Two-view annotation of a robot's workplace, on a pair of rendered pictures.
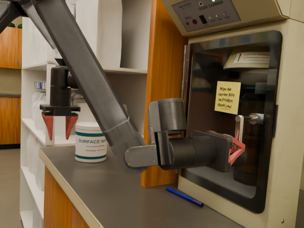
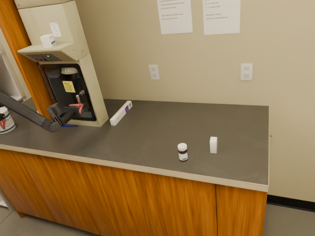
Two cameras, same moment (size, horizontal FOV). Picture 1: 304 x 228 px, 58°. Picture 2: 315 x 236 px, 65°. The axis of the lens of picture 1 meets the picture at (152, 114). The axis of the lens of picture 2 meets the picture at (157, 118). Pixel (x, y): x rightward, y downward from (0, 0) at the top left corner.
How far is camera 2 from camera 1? 1.03 m
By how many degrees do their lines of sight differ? 39
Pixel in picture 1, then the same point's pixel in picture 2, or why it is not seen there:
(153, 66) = (27, 80)
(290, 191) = (102, 109)
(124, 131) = (45, 122)
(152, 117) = (51, 113)
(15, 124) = not seen: outside the picture
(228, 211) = (86, 123)
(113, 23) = not seen: outside the picture
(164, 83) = (36, 84)
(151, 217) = (61, 139)
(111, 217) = (47, 147)
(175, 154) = (64, 120)
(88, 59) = (19, 105)
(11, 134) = not seen: outside the picture
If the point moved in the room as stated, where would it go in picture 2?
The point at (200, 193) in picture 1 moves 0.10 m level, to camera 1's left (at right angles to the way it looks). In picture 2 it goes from (73, 121) to (60, 128)
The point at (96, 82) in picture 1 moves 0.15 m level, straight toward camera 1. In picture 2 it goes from (27, 111) to (40, 118)
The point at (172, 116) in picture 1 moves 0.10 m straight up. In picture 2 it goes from (57, 110) to (51, 94)
